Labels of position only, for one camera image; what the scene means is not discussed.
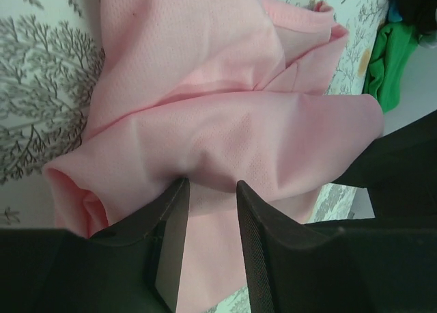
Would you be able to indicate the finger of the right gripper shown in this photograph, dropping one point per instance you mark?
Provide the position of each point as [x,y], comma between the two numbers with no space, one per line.
[398,171]

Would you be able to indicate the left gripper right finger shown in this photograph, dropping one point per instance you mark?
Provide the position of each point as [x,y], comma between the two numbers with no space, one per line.
[359,265]

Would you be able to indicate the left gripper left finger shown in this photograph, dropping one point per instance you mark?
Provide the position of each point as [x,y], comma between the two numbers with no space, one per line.
[134,265]

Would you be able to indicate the pink t shirt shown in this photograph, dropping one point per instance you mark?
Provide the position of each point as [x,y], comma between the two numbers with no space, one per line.
[217,91]

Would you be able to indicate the folded green shirt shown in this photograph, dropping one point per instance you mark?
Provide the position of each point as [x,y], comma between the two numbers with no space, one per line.
[394,44]

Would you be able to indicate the folded black shirt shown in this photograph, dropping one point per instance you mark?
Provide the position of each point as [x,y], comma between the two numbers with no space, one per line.
[413,23]

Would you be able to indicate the floral table mat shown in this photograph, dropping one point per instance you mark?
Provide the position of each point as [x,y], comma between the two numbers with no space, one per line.
[52,57]

